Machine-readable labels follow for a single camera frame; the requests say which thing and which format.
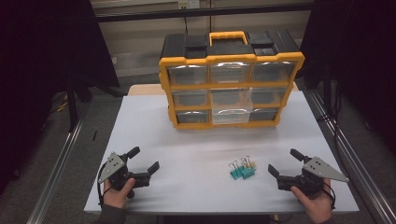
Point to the black metal stand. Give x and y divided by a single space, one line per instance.
71 102

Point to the aluminium floor rail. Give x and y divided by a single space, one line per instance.
369 189
57 174

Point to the clear plastic drawer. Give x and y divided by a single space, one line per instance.
232 113

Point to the yellow binder clip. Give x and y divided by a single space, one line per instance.
253 164

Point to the teal binder clip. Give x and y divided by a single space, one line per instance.
248 173
236 174

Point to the small black floor item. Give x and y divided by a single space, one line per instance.
95 135

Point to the white wall outlet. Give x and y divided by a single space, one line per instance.
188 3

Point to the yellow black drawer organizer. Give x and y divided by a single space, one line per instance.
230 49

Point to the person's left hand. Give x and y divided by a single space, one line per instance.
115 199

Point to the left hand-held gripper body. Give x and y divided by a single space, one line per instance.
118 174

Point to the black horizontal bar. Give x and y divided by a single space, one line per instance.
155 15

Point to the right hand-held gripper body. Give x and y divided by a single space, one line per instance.
311 180

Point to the set of clear organizer drawers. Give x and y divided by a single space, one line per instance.
188 74

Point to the person's right hand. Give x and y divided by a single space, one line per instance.
316 207

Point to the black curtain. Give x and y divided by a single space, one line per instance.
31 62
367 46

